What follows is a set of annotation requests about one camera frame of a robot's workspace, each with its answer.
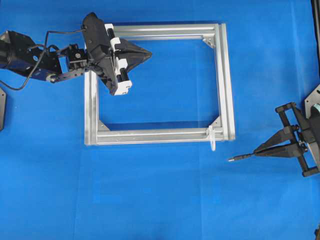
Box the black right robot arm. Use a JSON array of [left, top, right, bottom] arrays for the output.
[[253, 102, 320, 177]]

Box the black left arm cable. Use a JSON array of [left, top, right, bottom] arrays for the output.
[[0, 29, 87, 91]]

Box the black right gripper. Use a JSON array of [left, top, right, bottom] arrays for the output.
[[253, 102, 320, 177]]

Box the black wire with plug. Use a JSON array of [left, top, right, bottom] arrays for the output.
[[227, 154, 257, 162]]

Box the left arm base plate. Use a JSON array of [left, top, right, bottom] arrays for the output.
[[0, 88, 7, 131]]

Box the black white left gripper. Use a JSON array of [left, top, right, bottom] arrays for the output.
[[82, 12, 152, 96]]

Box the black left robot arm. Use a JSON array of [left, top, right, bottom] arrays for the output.
[[0, 12, 152, 96]]

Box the white string loop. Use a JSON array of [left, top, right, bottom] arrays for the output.
[[206, 125, 217, 152]]

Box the aluminium extrusion frame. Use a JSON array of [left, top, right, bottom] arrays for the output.
[[84, 23, 236, 150]]

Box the black vertical post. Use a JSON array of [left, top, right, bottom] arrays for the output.
[[310, 0, 320, 59]]

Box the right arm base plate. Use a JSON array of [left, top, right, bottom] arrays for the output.
[[304, 84, 320, 118]]

